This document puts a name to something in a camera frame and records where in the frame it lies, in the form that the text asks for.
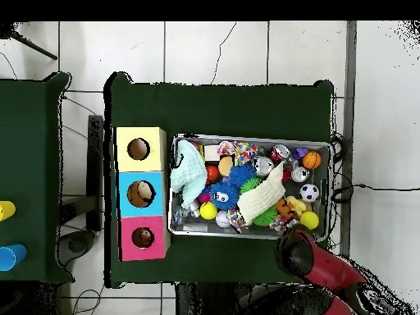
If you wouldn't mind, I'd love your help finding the black power cable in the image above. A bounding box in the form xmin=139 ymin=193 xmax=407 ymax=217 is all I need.
xmin=331 ymin=183 xmax=420 ymax=203

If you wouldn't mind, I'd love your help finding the black metal stand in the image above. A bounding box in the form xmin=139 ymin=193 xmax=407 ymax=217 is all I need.
xmin=58 ymin=114 xmax=104 ymax=232

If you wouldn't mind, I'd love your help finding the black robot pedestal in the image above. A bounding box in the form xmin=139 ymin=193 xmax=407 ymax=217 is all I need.
xmin=175 ymin=282 xmax=252 ymax=315

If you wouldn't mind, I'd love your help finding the yellow ball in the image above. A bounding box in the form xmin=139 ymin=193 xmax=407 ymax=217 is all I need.
xmin=299 ymin=210 xmax=320 ymax=231

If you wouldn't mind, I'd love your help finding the cream quilted cloth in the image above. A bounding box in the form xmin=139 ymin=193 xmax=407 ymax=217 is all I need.
xmin=236 ymin=162 xmax=286 ymax=226

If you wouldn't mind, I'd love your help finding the blue spiky ball with eyes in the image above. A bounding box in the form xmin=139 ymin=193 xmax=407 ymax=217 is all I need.
xmin=209 ymin=180 xmax=240 ymax=211

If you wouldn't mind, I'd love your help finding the light blue quilted cloth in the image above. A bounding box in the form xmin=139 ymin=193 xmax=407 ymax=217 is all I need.
xmin=170 ymin=139 xmax=208 ymax=210

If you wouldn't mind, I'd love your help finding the red rubber ball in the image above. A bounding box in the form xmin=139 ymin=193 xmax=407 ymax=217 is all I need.
xmin=205 ymin=164 xmax=220 ymax=183

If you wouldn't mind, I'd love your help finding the blue cylinder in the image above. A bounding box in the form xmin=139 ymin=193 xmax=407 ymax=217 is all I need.
xmin=0 ymin=244 xmax=28 ymax=272

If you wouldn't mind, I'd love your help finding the black tripod leg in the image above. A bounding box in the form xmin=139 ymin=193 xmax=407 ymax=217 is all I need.
xmin=0 ymin=21 xmax=58 ymax=61

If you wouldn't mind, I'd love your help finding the yellow cylinder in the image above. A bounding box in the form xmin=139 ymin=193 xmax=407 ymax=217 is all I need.
xmin=0 ymin=200 xmax=16 ymax=221

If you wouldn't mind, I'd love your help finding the wooden box with three holes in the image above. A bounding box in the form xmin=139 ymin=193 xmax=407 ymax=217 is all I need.
xmin=112 ymin=126 xmax=171 ymax=263

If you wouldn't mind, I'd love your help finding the blue spiky rubber ball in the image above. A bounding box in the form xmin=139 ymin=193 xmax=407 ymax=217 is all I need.
xmin=228 ymin=162 xmax=257 ymax=188

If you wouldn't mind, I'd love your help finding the black and white soccer ball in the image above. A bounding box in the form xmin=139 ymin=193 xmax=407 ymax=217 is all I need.
xmin=299 ymin=183 xmax=320 ymax=203

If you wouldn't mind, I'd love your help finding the dark green table cloth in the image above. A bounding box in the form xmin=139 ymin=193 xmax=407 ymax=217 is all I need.
xmin=103 ymin=71 xmax=335 ymax=289
xmin=0 ymin=71 xmax=75 ymax=285

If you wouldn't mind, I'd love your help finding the red soda can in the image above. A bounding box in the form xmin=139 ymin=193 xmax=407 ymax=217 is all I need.
xmin=270 ymin=144 xmax=291 ymax=162

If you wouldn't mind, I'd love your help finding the silver wire mesh bin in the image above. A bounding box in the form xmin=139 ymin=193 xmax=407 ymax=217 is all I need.
xmin=168 ymin=132 xmax=335 ymax=241

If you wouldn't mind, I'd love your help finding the orange toy basketball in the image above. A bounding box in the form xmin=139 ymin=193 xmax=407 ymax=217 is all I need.
xmin=301 ymin=150 xmax=322 ymax=170

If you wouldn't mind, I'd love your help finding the colourful patterned cloth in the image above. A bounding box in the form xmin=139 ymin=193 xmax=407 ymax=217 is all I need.
xmin=217 ymin=140 xmax=259 ymax=166

